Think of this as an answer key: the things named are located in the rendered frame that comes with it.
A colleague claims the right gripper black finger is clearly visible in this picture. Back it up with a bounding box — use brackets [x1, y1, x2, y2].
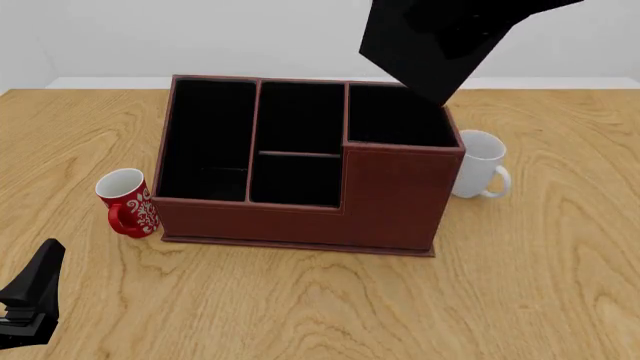
[403, 0, 507, 61]

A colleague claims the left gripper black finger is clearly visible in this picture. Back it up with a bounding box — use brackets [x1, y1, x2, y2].
[0, 237, 67, 318]

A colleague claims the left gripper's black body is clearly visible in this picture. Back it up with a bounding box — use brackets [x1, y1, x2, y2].
[0, 299, 62, 345]

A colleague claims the black book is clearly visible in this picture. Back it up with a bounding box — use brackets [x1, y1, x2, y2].
[358, 0, 586, 108]

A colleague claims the red-brown desk caddy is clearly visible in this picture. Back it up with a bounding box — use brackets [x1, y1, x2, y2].
[150, 73, 467, 258]

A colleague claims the red mug with white pattern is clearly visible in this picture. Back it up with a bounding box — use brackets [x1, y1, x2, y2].
[94, 167, 162, 240]

